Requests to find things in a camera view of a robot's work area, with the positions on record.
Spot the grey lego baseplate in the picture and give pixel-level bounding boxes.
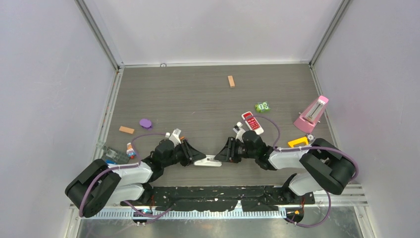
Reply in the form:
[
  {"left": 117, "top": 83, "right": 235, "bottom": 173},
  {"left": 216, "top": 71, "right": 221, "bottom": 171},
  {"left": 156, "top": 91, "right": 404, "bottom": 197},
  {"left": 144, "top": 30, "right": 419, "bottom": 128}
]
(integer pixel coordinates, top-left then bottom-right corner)
[{"left": 101, "top": 145, "right": 130, "bottom": 165}]

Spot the small wooden block left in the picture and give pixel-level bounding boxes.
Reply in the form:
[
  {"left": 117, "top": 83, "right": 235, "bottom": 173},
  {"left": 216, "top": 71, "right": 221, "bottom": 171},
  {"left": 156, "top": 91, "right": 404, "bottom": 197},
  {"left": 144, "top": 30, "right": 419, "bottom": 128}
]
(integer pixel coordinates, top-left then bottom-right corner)
[{"left": 119, "top": 126, "right": 135, "bottom": 134}]

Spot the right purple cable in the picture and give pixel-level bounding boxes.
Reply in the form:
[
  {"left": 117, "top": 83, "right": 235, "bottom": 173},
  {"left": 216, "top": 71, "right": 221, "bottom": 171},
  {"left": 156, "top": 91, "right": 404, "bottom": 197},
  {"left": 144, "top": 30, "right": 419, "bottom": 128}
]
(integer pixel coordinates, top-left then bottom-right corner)
[{"left": 246, "top": 115, "right": 360, "bottom": 228}]

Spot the yellow triangle frame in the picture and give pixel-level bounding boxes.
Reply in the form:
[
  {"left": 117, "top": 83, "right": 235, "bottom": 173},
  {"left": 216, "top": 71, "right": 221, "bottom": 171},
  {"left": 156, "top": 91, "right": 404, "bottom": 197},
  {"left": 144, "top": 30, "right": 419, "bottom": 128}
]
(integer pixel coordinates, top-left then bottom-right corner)
[{"left": 287, "top": 136, "right": 309, "bottom": 148}]

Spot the small round poker chip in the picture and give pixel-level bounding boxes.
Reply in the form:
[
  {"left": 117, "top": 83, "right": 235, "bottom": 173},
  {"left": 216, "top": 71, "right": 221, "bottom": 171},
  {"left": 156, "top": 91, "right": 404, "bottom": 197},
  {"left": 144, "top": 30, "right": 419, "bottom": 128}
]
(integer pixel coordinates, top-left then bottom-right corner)
[{"left": 306, "top": 134, "right": 315, "bottom": 141}]

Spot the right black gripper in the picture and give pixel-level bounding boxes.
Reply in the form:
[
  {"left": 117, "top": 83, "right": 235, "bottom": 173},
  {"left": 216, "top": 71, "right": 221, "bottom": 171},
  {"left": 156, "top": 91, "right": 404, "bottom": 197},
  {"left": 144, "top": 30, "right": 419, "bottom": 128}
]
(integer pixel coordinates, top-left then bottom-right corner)
[{"left": 214, "top": 137, "right": 257, "bottom": 164}]

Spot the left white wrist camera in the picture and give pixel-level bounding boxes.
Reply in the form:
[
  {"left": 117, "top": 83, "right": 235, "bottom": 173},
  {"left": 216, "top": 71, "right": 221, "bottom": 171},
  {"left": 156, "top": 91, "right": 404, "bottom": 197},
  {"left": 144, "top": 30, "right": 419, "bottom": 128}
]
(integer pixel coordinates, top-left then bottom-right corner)
[{"left": 165, "top": 128, "right": 181, "bottom": 146}]

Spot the green monster cube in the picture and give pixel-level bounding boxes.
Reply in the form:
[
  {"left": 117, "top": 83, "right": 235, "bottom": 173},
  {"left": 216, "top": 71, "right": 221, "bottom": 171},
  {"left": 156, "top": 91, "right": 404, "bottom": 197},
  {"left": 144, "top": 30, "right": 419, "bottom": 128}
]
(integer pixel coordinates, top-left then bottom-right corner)
[{"left": 255, "top": 101, "right": 270, "bottom": 113}]

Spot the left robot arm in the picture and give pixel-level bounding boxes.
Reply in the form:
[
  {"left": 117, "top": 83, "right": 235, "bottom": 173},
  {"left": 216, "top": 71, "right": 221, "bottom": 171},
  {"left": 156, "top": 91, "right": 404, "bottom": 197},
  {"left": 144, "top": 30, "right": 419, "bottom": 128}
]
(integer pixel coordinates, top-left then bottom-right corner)
[{"left": 65, "top": 139, "right": 208, "bottom": 218}]

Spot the purple round disc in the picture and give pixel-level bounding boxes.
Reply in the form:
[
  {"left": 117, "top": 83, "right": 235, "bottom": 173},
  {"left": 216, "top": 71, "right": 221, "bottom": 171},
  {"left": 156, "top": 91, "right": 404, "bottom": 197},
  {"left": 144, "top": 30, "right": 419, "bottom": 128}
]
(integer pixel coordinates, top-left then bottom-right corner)
[{"left": 139, "top": 119, "right": 153, "bottom": 130}]

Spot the small white remote control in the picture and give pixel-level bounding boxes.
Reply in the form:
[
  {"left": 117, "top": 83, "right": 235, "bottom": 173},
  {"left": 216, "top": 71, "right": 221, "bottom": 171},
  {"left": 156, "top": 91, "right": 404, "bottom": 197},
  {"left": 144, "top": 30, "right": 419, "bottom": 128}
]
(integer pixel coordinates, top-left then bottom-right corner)
[{"left": 193, "top": 155, "right": 222, "bottom": 167}]

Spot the small toy figure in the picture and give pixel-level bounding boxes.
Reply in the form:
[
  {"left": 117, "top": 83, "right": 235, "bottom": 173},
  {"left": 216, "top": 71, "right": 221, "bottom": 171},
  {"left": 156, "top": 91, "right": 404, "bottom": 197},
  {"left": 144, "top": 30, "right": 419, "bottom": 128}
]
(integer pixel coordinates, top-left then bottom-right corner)
[{"left": 126, "top": 143, "right": 137, "bottom": 159}]

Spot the pink metronome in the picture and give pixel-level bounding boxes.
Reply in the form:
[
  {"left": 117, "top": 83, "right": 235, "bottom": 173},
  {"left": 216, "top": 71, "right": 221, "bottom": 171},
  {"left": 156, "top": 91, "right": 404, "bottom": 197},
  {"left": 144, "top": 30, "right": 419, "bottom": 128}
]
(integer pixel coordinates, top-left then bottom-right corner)
[{"left": 293, "top": 95, "right": 329, "bottom": 134}]

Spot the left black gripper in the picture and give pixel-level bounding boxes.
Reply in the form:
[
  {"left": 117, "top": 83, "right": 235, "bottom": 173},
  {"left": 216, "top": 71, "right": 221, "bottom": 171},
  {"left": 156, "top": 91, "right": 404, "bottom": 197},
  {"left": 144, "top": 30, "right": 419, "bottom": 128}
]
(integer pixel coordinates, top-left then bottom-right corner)
[{"left": 162, "top": 140, "right": 206, "bottom": 168}]

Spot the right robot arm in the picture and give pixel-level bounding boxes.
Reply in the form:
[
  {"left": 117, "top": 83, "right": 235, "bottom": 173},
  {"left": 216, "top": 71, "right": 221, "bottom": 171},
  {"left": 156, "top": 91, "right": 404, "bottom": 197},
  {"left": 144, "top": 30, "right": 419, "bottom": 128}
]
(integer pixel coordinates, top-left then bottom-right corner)
[{"left": 214, "top": 131, "right": 358, "bottom": 204}]

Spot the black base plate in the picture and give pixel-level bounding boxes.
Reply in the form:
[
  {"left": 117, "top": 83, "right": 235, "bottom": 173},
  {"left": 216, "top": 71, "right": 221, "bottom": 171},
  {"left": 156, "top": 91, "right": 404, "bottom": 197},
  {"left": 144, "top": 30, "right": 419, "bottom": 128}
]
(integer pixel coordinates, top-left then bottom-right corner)
[{"left": 149, "top": 185, "right": 315, "bottom": 213}]

